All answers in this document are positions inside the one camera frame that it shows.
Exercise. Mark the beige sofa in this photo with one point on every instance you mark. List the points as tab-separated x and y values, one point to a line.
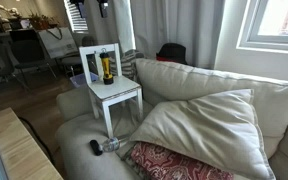
163	81

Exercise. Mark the black remote control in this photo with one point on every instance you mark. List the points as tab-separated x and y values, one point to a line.
96	148

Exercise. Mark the clear plastic water bottle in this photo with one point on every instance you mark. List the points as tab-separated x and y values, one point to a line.
114	143

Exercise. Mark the yellow black flashlight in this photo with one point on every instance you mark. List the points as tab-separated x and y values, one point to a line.
108	77

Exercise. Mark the white tote bag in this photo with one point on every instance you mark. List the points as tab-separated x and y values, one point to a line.
58	41

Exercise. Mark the red patterned cushion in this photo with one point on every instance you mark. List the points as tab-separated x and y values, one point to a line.
159	163

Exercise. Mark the light wooden table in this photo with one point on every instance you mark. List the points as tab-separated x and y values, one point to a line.
22	157

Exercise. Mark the black hat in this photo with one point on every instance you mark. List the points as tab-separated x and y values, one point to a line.
172	52

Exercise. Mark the large beige pillow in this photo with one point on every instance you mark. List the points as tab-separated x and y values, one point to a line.
219	129

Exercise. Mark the translucent plastic storage bin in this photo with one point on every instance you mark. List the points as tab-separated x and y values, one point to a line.
80	79

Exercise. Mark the small white wooden chair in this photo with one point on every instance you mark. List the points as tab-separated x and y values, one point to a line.
103	96

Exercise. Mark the black office chair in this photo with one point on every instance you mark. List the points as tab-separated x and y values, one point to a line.
27	50

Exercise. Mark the grey curtain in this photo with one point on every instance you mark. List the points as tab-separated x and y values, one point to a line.
146	25

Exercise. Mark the white window frame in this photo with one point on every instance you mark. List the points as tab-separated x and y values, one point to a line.
264	26

